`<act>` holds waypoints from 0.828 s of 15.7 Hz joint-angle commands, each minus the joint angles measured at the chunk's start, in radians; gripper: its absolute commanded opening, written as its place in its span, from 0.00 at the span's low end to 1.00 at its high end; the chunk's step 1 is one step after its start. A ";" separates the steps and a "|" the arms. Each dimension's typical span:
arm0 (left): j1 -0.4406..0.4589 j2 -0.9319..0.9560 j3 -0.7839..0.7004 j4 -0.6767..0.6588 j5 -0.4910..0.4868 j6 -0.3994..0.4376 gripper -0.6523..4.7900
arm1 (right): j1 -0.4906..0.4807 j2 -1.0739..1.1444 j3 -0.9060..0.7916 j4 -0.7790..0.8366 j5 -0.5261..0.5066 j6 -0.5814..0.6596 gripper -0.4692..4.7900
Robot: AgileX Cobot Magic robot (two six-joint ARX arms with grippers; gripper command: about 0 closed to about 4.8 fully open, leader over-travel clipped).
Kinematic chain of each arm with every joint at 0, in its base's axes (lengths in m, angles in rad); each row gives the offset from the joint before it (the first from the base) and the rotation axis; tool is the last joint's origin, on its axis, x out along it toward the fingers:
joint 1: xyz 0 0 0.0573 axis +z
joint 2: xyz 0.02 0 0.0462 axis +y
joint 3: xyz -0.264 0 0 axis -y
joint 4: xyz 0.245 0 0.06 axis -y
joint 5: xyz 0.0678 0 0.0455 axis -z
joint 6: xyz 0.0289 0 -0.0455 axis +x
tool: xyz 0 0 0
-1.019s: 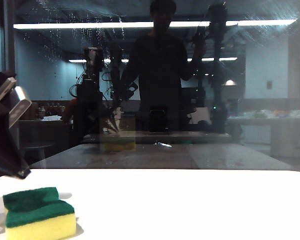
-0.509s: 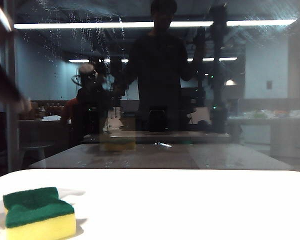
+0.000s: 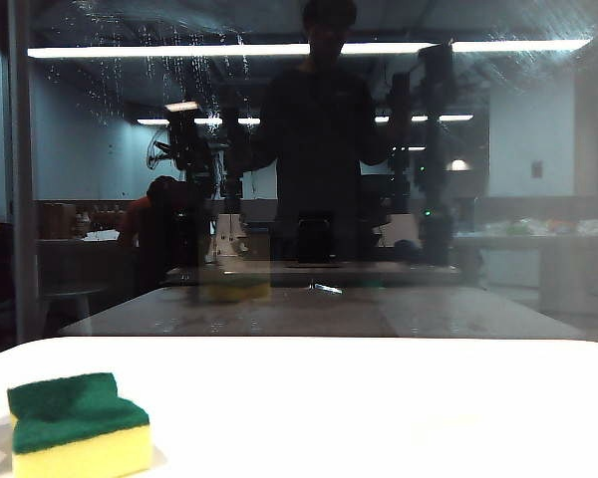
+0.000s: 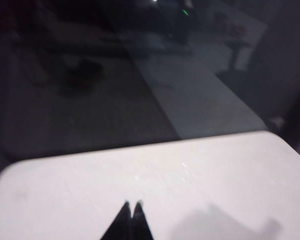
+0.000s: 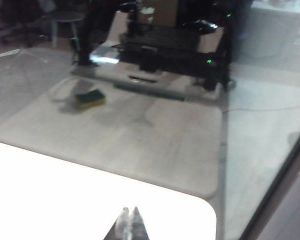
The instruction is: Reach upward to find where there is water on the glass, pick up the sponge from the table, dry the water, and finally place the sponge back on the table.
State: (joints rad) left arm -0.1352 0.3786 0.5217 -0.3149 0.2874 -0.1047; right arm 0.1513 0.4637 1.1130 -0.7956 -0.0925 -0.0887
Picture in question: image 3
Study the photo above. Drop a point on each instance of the green and yellow sponge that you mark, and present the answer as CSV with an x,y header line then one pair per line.
x,y
75,423

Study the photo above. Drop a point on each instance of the round grey stool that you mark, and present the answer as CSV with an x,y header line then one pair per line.
x,y
75,291

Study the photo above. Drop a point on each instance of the large glass pane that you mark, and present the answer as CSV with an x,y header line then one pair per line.
x,y
528,159

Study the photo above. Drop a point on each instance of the grey vertical frame post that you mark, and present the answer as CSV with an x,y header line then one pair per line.
x,y
22,174

